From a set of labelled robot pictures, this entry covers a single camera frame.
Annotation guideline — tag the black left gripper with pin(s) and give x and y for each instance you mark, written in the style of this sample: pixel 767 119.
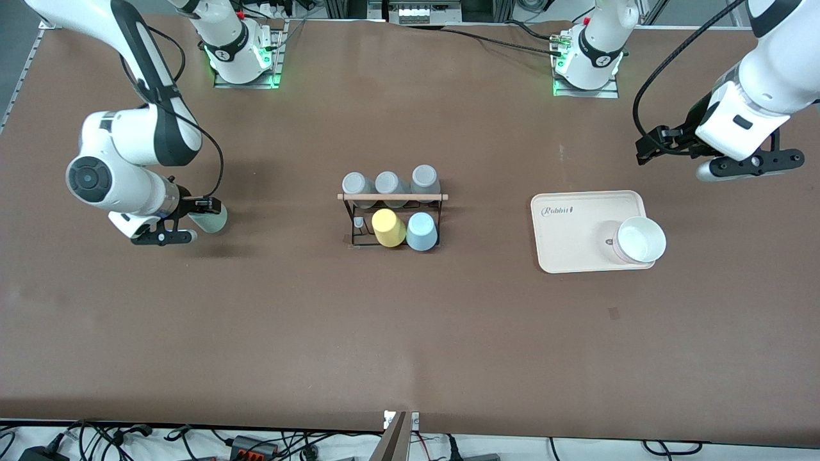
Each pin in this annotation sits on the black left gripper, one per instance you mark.
pixel 686 136

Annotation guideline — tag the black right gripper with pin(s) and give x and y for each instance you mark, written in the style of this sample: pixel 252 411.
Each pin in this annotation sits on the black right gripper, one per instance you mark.
pixel 185 202

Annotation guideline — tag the pale green cup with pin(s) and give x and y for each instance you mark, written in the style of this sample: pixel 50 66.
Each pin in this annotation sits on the pale green cup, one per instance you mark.
pixel 214 224

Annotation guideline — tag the light blue cup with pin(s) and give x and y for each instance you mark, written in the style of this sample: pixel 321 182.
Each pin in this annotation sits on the light blue cup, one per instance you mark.
pixel 422 234

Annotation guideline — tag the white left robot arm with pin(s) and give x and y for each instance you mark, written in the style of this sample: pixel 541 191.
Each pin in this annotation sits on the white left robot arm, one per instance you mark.
pixel 781 64

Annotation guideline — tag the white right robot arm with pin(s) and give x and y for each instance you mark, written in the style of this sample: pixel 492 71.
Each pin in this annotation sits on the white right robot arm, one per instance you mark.
pixel 128 134

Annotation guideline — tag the white bowl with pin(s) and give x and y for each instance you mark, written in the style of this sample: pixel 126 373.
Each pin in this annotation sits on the white bowl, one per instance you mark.
pixel 640 241

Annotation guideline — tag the beige plastic tray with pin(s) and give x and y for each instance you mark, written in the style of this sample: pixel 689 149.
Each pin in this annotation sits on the beige plastic tray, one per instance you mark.
pixel 576 243

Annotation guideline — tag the grey cup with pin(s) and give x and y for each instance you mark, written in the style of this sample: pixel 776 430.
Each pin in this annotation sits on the grey cup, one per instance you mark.
pixel 425 177
pixel 357 184
pixel 389 183

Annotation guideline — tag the yellow cup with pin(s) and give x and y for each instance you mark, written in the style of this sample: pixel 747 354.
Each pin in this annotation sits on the yellow cup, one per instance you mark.
pixel 389 227

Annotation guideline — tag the black orange connector block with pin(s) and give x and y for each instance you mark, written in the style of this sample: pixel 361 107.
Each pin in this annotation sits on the black orange connector block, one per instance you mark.
pixel 253 447

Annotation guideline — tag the black power adapter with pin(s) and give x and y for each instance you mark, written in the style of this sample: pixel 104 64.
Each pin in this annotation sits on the black power adapter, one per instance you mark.
pixel 41 454

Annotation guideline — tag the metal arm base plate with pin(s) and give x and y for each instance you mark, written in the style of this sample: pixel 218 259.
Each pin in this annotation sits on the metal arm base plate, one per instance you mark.
pixel 277 61
pixel 612 93

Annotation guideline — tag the aluminium edge rail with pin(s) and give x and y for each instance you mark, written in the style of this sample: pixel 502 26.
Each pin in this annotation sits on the aluminium edge rail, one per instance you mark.
pixel 22 70

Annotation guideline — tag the white mounting bracket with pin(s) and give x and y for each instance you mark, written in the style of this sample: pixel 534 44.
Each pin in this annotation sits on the white mounting bracket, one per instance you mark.
pixel 414 420

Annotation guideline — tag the grey metal camera post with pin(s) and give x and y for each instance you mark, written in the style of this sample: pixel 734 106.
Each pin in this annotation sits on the grey metal camera post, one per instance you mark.
pixel 391 445

